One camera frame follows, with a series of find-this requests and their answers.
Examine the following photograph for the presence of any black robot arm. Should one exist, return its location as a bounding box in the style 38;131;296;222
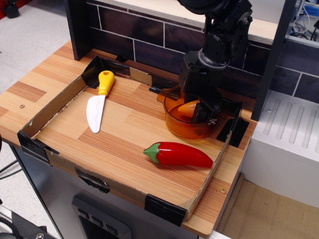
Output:
179;0;253;124

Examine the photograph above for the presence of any orange toy carrot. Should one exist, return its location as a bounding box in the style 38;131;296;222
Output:
177;100;200;118

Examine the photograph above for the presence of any toy knife yellow handle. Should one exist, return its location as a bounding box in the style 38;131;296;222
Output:
86;71;115;133

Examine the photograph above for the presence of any dark grey left post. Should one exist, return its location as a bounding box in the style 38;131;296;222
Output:
64;0;93;61

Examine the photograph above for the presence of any dark grey cabinet post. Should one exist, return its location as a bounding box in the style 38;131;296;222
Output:
251;0;300;121

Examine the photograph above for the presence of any grey oven control panel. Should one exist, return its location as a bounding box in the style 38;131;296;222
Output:
72;197;133;239

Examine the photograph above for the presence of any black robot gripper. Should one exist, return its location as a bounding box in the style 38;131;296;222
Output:
179;51;222;124

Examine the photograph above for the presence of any orange transparent plastic pot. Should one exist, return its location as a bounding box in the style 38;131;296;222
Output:
157;85;216;139

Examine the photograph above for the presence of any red toy chili pepper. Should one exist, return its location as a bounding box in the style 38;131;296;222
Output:
143;142;213;168

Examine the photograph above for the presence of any white toy sink drainer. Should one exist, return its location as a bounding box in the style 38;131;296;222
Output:
242;91;319;206

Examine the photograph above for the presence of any black cable on floor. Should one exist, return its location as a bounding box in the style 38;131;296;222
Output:
0;159;23;180

